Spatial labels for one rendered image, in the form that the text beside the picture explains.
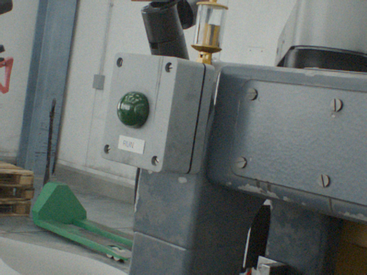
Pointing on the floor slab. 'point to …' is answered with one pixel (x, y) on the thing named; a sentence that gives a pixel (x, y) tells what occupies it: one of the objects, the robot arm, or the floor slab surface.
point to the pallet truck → (74, 214)
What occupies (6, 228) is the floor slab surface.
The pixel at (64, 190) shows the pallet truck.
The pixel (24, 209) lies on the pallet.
